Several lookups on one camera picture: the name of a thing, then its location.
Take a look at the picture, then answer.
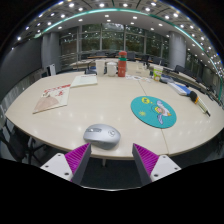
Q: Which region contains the blue and white book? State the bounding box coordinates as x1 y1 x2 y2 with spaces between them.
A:
168 81 192 97

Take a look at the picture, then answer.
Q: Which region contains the colourful printed leaflet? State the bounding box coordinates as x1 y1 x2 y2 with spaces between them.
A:
125 74 152 83

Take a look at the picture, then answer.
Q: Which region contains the black microphone with yellow band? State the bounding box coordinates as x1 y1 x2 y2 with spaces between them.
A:
189 90 212 117

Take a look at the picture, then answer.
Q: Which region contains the red and white brochure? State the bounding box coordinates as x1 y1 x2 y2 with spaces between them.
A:
32 83 72 115

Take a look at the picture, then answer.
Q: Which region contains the long curved conference desk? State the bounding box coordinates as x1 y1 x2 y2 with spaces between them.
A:
69 55 174 71

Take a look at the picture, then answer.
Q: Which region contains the group of dark office chairs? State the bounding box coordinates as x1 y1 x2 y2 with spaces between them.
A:
89 49 214 88

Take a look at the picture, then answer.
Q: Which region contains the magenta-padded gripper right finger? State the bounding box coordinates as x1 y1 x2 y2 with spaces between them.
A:
131 143 182 186

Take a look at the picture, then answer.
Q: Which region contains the tall white cup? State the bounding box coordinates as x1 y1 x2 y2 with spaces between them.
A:
95 59 107 77

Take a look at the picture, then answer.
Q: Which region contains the silver grey computer mouse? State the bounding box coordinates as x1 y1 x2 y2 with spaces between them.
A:
82 123 122 151

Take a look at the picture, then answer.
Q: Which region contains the round teal cartoon mouse pad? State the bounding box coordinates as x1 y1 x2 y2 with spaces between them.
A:
130 95 178 129

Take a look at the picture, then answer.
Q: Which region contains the dark grey desk device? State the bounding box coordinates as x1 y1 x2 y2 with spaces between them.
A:
159 75 175 84

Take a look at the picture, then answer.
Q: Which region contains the white paper booklet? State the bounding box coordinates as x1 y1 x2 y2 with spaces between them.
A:
70 74 99 89

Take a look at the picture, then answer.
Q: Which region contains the group of ceiling lights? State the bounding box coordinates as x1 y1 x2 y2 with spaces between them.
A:
11 0 223 73

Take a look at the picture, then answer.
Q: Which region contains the black office chair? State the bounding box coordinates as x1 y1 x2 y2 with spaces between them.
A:
0 124 36 164

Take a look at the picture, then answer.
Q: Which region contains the white standing board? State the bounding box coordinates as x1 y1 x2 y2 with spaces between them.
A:
49 63 57 77

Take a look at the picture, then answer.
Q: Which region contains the red bottle with green band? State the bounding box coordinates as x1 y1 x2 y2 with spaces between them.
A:
117 50 128 78

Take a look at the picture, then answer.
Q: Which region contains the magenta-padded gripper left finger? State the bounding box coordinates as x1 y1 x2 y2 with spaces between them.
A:
40 142 92 186

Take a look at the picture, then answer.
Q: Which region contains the green and white paper cup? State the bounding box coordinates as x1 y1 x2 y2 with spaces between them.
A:
152 64 164 82

